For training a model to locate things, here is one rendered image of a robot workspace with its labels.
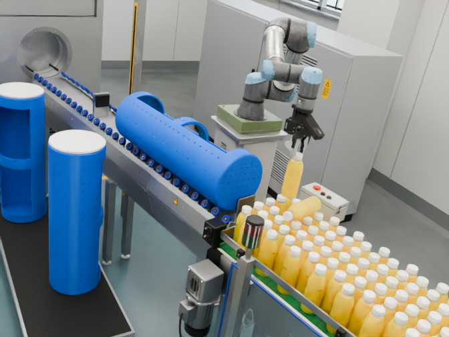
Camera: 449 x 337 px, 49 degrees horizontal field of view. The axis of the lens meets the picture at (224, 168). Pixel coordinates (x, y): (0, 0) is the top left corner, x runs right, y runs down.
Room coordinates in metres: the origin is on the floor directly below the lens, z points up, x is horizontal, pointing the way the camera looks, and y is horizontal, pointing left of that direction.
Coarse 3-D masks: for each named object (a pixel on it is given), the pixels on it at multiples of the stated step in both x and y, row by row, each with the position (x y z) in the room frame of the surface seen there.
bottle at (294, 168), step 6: (288, 162) 1.85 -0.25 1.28; (294, 162) 1.83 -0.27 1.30; (300, 162) 1.83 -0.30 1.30; (288, 168) 1.83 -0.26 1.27; (294, 168) 1.82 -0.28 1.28; (300, 168) 1.82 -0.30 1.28; (288, 174) 1.83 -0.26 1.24; (294, 174) 1.82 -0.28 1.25; (300, 174) 1.83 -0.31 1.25; (288, 180) 1.82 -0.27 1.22; (294, 180) 1.82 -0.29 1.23; (300, 180) 1.84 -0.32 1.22; (282, 186) 1.85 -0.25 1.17; (288, 186) 1.82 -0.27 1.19; (294, 186) 1.82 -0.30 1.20; (282, 192) 1.84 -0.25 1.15; (288, 192) 1.82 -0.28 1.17; (294, 192) 1.82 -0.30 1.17
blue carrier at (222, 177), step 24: (144, 96) 2.61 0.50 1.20; (120, 120) 2.45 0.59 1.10; (144, 120) 2.33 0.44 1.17; (168, 120) 2.27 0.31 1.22; (192, 120) 2.29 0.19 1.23; (144, 144) 2.28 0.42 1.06; (168, 144) 2.15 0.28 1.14; (192, 144) 2.08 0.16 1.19; (168, 168) 2.16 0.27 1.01; (192, 168) 2.00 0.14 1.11; (216, 168) 1.92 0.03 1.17; (240, 168) 1.96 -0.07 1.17; (216, 192) 1.88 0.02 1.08; (240, 192) 1.98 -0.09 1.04
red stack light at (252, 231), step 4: (248, 224) 1.39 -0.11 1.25; (264, 224) 1.40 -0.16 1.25; (244, 228) 1.41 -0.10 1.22; (248, 228) 1.39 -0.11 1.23; (252, 228) 1.38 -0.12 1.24; (256, 228) 1.38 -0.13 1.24; (260, 228) 1.39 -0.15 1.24; (248, 232) 1.38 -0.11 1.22; (252, 232) 1.38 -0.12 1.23; (256, 232) 1.38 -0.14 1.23; (260, 232) 1.39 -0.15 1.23; (252, 236) 1.38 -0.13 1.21; (256, 236) 1.38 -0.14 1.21
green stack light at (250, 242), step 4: (244, 232) 1.40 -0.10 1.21; (244, 236) 1.40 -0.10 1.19; (248, 236) 1.38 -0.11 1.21; (260, 236) 1.39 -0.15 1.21; (244, 240) 1.39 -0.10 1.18; (248, 240) 1.38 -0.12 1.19; (252, 240) 1.38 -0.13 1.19; (256, 240) 1.38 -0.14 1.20; (260, 240) 1.40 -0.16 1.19; (244, 244) 1.39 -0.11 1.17; (248, 244) 1.38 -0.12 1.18; (252, 244) 1.38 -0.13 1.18; (256, 244) 1.38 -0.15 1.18; (248, 248) 1.38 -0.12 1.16; (252, 248) 1.38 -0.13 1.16; (256, 248) 1.38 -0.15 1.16
